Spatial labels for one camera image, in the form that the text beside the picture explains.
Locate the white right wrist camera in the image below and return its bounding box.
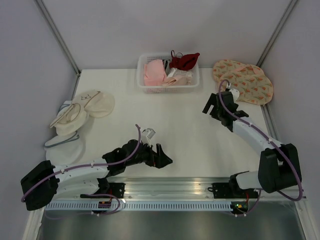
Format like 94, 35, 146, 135
225, 85, 240, 101

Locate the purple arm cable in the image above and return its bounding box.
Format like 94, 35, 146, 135
20, 123, 142, 203
218, 79, 304, 202

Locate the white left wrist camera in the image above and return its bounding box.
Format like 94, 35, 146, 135
141, 128, 156, 146

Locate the beige bra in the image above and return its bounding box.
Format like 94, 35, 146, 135
162, 75, 193, 87

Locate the floral mesh laundry bag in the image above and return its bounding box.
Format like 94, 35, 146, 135
218, 71, 274, 106
212, 59, 265, 82

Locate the cream laundry bag tan trim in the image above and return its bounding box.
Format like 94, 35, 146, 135
49, 103, 88, 136

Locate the white slotted cable duct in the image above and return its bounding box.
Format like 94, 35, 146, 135
45, 200, 233, 212

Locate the dark red bra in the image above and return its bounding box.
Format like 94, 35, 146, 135
169, 50, 200, 71

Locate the white laundry bag blue trim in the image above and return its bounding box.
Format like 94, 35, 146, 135
43, 100, 84, 165

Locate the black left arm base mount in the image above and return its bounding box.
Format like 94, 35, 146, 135
80, 182, 126, 199

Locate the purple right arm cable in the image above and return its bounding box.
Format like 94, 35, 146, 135
218, 79, 304, 202

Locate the pink bra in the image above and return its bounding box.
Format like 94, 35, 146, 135
143, 59, 167, 87

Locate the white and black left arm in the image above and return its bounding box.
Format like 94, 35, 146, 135
20, 139, 173, 211

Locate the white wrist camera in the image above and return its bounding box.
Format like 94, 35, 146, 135
225, 85, 240, 101
141, 128, 156, 146

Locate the right aluminium frame post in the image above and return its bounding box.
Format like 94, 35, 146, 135
256, 0, 300, 67

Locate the white plastic basket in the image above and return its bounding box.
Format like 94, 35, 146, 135
136, 52, 200, 94

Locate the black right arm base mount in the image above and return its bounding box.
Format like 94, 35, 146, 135
207, 182, 250, 200

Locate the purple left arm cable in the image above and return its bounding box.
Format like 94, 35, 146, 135
20, 123, 142, 203

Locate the aluminium frame post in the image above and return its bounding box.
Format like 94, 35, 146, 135
256, 0, 300, 67
33, 0, 81, 76

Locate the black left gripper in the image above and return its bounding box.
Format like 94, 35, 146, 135
125, 139, 173, 169

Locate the white bra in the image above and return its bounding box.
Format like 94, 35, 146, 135
167, 67, 193, 78

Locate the left aluminium frame post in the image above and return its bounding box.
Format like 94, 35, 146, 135
33, 0, 81, 76

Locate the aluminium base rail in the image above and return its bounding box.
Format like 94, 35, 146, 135
59, 176, 307, 201

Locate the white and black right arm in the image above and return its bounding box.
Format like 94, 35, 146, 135
202, 91, 303, 201

